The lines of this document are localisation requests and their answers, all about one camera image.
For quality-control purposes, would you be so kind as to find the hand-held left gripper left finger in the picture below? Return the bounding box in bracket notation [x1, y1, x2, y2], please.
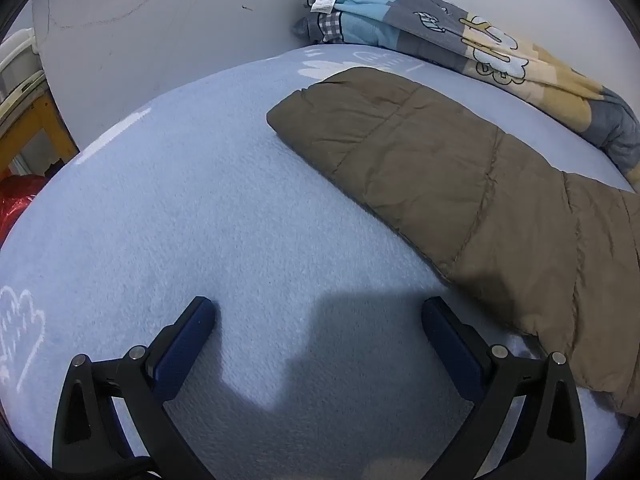
[51, 296, 217, 480]

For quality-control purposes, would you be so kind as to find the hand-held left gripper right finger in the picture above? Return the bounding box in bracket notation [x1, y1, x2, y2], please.
[421, 296, 587, 480]

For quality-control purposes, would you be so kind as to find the brown puffer jacket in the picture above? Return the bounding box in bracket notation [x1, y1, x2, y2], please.
[266, 66, 640, 418]

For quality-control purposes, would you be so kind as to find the light blue fleece bed sheet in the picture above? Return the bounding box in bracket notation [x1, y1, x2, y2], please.
[0, 42, 640, 480]

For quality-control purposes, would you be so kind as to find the red plastic bag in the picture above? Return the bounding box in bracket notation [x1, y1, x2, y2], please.
[0, 174, 48, 248]

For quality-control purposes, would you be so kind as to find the yellow wooden stool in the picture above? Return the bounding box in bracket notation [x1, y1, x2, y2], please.
[0, 91, 81, 176]

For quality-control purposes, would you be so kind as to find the patchwork cartoon print quilt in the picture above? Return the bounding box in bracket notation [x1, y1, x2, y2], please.
[292, 0, 640, 186]

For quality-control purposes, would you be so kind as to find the white plastic rack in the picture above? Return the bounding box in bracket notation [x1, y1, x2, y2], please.
[0, 27, 48, 121]

